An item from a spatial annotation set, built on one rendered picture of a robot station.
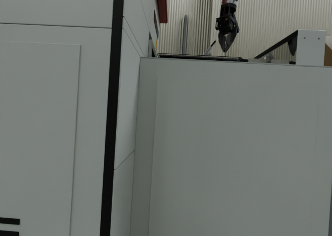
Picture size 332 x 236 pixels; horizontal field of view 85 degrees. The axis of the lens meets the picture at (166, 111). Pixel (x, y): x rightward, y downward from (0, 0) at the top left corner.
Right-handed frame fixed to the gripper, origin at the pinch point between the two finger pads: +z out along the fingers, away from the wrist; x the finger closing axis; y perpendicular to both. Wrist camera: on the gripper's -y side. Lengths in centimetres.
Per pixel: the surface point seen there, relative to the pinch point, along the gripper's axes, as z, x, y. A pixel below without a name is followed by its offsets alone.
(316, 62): 11.1, 36.7, 8.8
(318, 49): 6.3, 36.8, 8.6
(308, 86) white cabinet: 20.5, 35.8, 17.9
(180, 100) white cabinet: 29, 5, 42
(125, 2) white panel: 10, 5, 66
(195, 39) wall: -113, -172, -243
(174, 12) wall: -167, -214, -213
